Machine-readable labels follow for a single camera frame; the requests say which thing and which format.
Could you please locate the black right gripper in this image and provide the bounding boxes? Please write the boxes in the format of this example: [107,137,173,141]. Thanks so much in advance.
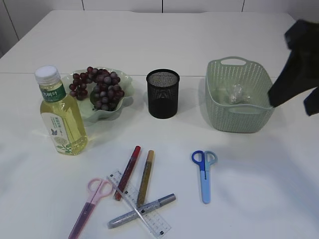
[268,19,319,116]

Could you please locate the clear plastic sheet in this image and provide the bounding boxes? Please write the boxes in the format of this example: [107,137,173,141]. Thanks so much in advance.
[216,84,251,105]

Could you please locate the purple artificial grape bunch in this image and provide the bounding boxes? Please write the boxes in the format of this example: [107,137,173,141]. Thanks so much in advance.
[69,66,125,112]

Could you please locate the yellow tea drink bottle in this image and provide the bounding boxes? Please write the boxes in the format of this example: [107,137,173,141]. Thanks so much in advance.
[34,65,88,155]

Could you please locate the green woven plastic basket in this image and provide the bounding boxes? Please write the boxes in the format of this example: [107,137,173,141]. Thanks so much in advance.
[205,56,275,133]

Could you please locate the black mesh pen holder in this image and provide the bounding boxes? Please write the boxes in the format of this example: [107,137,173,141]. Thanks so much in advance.
[146,69,180,119]

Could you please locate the gold glitter pen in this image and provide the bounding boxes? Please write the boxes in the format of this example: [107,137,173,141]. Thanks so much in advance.
[137,150,155,208]

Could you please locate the clear plastic ruler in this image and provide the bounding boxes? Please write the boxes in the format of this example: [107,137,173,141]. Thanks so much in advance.
[106,169,173,239]

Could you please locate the red glitter pen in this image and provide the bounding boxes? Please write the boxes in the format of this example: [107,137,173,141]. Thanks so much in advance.
[118,145,141,192]

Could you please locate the green scalloped plastic plate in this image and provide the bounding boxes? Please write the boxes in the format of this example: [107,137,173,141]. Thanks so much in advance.
[62,66,134,122]

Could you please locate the silver glitter pen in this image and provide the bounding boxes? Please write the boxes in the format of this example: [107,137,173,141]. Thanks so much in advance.
[107,193,176,229]

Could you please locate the blue scissors with cover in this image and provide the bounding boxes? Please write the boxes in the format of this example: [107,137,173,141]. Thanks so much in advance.
[191,150,218,204]

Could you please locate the pink scissors with cover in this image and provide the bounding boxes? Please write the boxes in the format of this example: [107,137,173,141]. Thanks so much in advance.
[68,178,113,239]

